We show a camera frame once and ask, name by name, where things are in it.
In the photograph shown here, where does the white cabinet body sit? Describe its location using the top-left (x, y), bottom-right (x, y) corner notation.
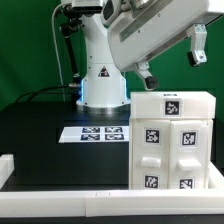
top-left (129, 119), bottom-right (213, 190)

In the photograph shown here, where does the white cable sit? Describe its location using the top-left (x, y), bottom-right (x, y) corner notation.
top-left (50, 2), bottom-right (73, 102)

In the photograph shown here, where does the white cabinet door panel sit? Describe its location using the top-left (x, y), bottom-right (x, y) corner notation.
top-left (129, 119), bottom-right (170, 190)
top-left (168, 120), bottom-right (209, 189)

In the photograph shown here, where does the white marker base plate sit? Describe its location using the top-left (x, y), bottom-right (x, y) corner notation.
top-left (59, 126), bottom-right (129, 143)

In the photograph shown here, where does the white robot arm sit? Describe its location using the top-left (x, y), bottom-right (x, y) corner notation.
top-left (61, 0), bottom-right (224, 113)

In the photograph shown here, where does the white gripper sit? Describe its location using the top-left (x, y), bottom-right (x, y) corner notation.
top-left (108, 0), bottom-right (224, 91)

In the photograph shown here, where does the white cabinet top block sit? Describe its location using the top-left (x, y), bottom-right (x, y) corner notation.
top-left (130, 91), bottom-right (216, 119)

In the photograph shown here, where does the black cable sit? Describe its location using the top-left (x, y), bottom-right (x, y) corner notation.
top-left (15, 83), bottom-right (82, 103)

